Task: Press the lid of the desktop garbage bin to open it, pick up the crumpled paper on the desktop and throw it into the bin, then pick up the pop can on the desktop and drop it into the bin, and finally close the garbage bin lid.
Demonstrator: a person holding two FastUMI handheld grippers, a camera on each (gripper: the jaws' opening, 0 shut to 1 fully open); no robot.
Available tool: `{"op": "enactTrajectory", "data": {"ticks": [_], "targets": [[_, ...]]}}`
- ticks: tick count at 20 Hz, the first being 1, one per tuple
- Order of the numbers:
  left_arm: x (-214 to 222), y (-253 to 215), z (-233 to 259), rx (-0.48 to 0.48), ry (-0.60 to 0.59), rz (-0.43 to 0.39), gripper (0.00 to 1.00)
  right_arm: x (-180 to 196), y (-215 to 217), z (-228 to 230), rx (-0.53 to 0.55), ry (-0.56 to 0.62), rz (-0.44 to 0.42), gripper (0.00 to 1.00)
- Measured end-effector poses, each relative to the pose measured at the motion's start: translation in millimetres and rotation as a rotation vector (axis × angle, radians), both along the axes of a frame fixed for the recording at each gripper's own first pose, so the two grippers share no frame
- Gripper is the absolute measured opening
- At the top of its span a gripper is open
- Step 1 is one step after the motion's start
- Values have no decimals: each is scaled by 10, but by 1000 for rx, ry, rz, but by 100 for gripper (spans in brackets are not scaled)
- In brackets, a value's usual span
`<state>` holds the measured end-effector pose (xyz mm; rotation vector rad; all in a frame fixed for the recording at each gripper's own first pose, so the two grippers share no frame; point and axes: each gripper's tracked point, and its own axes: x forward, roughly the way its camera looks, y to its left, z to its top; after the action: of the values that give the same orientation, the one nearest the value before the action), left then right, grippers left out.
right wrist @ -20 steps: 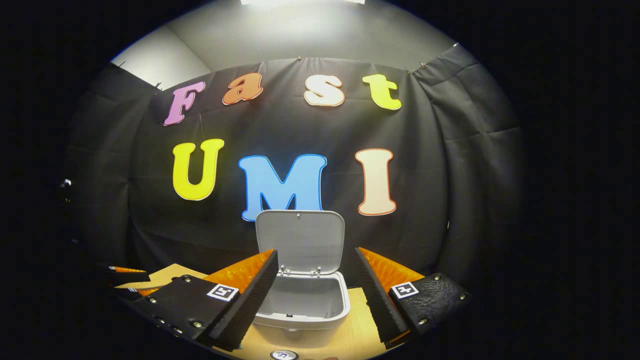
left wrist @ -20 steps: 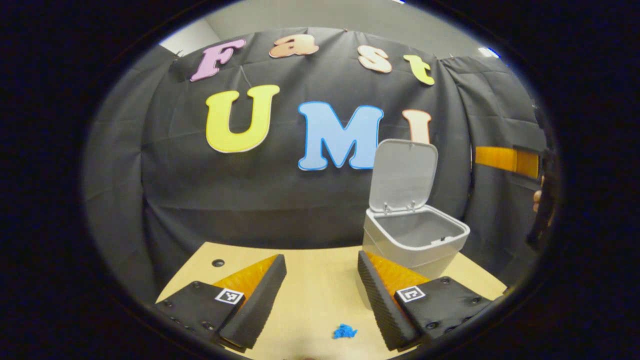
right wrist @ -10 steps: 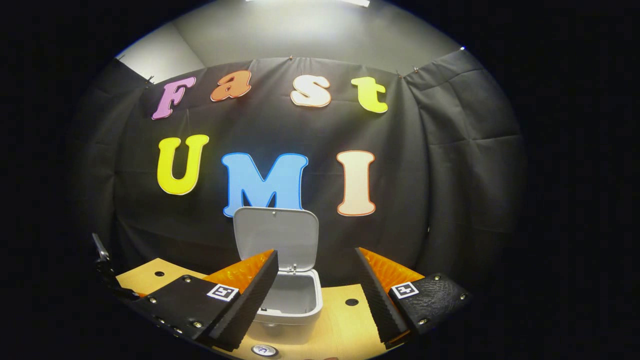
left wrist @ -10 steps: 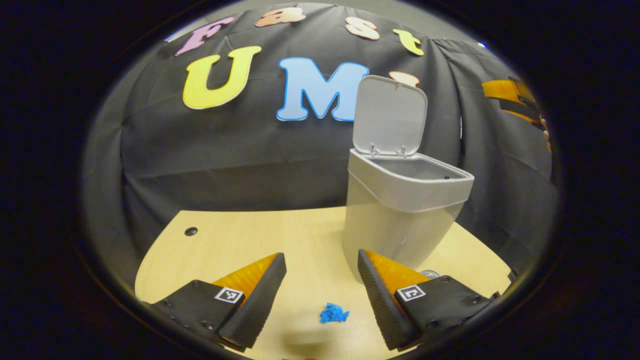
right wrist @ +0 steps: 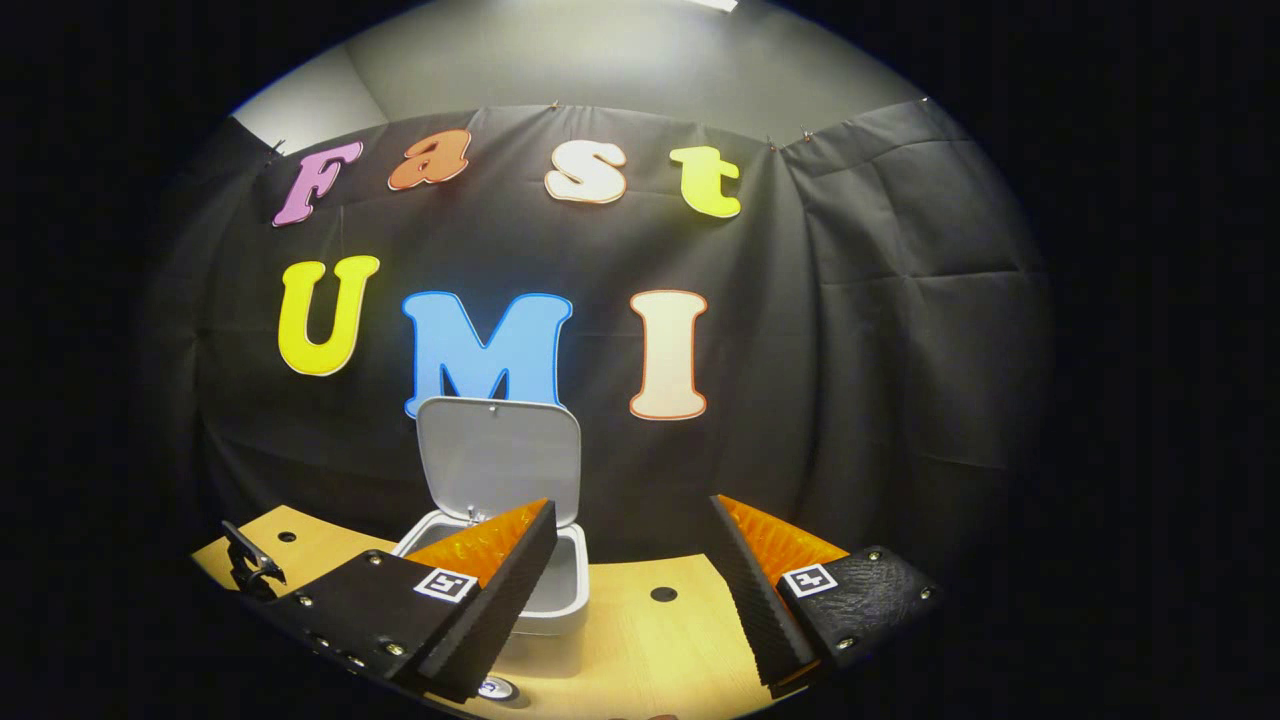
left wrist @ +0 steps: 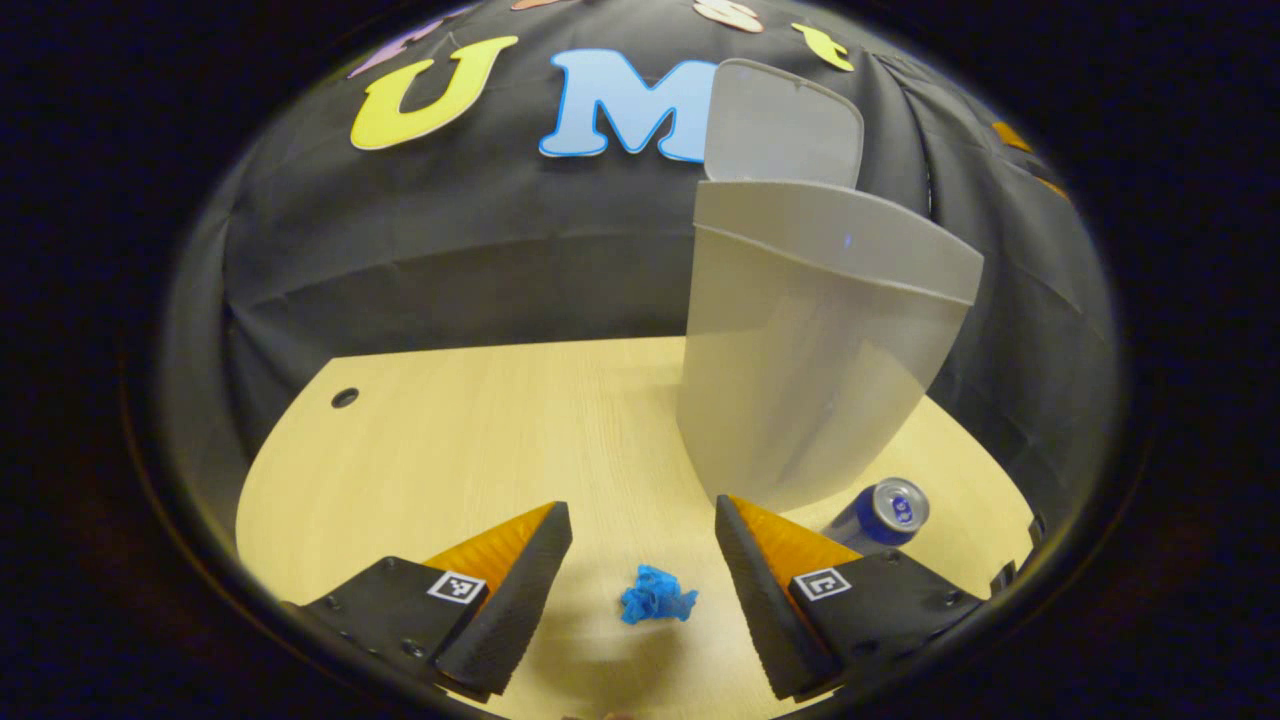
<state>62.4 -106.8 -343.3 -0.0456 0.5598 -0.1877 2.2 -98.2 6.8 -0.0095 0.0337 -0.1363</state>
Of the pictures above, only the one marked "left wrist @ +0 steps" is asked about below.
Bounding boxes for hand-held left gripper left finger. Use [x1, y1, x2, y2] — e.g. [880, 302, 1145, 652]
[283, 500, 574, 699]

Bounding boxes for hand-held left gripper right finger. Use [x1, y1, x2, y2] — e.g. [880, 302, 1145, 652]
[714, 494, 991, 702]

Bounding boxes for blue paper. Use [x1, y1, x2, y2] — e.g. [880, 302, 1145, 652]
[620, 565, 699, 626]

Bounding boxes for blue pop can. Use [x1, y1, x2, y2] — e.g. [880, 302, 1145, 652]
[824, 477, 931, 549]

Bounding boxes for white desktop garbage bin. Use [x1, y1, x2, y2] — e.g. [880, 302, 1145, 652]
[677, 58, 986, 513]

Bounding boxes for light wooden desktop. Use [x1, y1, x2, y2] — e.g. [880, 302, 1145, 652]
[235, 335, 1036, 720]

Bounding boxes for black backdrop cloth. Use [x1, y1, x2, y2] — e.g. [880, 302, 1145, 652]
[165, 0, 1126, 521]

